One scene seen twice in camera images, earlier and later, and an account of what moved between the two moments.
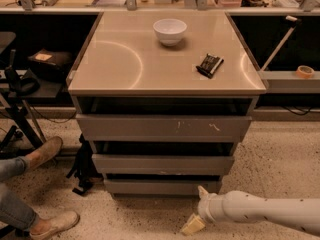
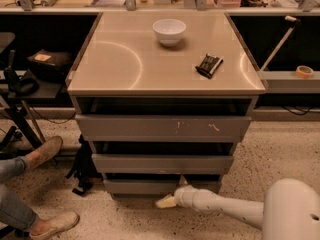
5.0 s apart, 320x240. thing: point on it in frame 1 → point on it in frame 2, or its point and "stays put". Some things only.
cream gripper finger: [193, 225] → [165, 202]
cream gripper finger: [202, 192] → [182, 180]
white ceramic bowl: [169, 30] stays put
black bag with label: [46, 65] stays put
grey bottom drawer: [160, 186] stays put
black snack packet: [209, 65] stays put
